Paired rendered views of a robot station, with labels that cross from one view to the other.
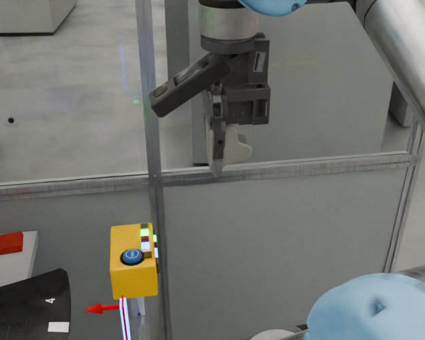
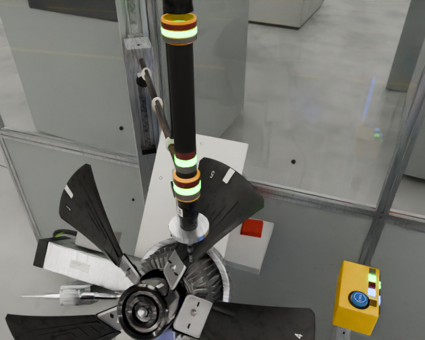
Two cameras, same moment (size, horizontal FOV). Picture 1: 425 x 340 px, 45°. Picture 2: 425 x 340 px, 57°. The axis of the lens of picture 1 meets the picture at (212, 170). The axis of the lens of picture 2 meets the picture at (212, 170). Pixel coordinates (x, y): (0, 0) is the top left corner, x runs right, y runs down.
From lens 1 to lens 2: 0.31 m
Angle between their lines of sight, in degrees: 24
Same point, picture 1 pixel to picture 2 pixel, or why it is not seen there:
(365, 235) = not seen: outside the picture
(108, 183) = (340, 206)
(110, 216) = (331, 229)
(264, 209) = not seen: outside the picture
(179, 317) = not seen: hidden behind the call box
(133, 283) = (353, 320)
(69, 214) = (300, 218)
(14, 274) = (252, 256)
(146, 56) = (415, 119)
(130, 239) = (359, 280)
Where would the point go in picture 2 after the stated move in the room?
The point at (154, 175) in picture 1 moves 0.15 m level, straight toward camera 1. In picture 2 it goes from (381, 212) to (380, 241)
